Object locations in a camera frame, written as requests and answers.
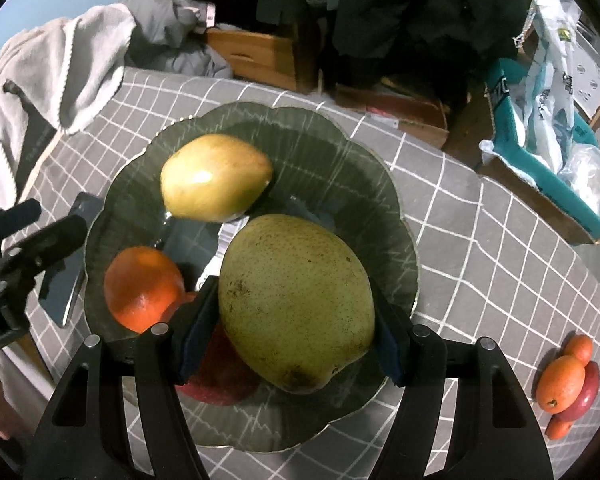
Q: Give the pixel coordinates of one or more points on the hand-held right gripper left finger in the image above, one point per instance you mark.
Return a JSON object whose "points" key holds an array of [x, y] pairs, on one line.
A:
{"points": [[200, 330]]}

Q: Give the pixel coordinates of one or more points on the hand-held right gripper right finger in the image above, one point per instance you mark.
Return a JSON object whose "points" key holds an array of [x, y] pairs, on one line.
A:
{"points": [[392, 355]]}

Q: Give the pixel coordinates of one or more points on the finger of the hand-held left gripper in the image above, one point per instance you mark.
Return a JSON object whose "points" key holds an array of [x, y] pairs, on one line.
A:
{"points": [[50, 245], [15, 220]]}

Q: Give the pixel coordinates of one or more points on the dark red apple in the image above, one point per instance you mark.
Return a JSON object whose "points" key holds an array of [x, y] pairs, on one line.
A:
{"points": [[215, 387]]}

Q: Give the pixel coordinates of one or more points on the large orange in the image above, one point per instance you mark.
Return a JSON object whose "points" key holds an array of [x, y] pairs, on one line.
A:
{"points": [[140, 290]]}

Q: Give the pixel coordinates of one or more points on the yellow-green pear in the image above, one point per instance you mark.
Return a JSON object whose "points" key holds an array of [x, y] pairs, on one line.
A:
{"points": [[295, 300], [215, 175]]}

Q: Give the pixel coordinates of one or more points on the medium orange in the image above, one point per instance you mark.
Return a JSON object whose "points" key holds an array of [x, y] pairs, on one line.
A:
{"points": [[560, 385]]}

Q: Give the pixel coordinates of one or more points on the small orange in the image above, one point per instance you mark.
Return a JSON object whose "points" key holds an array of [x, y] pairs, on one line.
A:
{"points": [[579, 349], [559, 428]]}

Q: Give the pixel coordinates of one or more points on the green glass plate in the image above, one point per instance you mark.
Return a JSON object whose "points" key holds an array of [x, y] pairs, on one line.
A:
{"points": [[330, 160]]}

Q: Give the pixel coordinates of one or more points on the black smartphone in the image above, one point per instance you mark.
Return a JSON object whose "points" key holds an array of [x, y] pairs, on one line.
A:
{"points": [[62, 290]]}

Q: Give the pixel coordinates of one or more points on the grey checked tablecloth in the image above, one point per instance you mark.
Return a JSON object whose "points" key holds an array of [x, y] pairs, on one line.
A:
{"points": [[480, 270]]}

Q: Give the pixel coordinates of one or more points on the white towel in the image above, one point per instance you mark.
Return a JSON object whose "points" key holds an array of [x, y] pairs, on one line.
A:
{"points": [[55, 70]]}

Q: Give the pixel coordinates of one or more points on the large cardboard box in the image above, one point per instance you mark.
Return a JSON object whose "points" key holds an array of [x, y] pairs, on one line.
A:
{"points": [[540, 205]]}

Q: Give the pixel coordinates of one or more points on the small cardboard box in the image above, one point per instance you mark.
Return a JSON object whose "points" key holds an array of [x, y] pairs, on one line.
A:
{"points": [[405, 115]]}

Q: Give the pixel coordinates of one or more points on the grey padded clothing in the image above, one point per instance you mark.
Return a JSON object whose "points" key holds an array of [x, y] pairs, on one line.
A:
{"points": [[170, 35]]}

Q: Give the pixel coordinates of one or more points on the teal box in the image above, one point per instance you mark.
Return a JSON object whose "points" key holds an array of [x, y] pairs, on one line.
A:
{"points": [[505, 125]]}

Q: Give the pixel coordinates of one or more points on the clear plastic bag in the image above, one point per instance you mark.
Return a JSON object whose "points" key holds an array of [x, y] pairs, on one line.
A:
{"points": [[592, 180]]}

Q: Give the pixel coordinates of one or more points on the wooden drawer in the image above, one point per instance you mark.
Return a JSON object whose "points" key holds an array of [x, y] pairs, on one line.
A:
{"points": [[260, 55]]}

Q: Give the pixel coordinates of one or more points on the white rice bag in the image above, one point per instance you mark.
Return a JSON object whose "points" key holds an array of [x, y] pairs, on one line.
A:
{"points": [[555, 85]]}

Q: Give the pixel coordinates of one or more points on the black hooded coat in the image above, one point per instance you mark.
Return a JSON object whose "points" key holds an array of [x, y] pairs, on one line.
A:
{"points": [[405, 10]]}

